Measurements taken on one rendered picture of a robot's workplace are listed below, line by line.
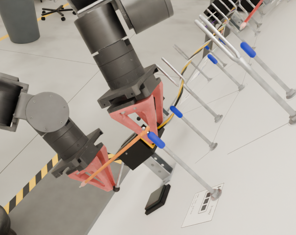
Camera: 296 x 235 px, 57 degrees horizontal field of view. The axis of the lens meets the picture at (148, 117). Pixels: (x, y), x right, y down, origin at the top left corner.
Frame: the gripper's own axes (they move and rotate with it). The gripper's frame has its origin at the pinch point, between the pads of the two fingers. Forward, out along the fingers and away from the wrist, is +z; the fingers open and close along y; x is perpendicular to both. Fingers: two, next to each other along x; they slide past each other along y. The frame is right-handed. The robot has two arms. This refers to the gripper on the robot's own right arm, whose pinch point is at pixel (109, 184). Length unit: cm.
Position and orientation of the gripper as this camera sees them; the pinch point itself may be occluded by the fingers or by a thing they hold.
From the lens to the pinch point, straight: 52.7
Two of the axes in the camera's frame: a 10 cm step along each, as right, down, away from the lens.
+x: -7.5, 4.4, 5.0
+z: 6.1, 7.6, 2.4
